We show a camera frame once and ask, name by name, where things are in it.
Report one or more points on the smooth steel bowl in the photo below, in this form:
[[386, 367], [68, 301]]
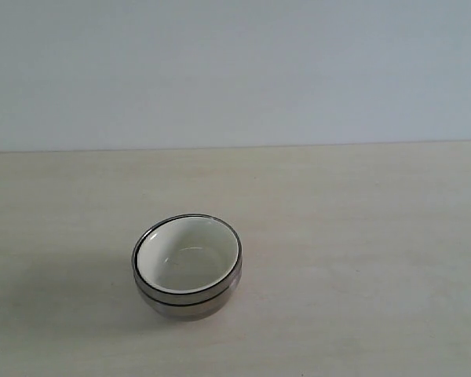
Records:
[[185, 299]]

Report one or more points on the ribbed steel bowl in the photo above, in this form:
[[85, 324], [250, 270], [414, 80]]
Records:
[[195, 311]]

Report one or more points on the white ceramic bowl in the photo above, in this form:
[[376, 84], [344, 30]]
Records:
[[186, 255]]

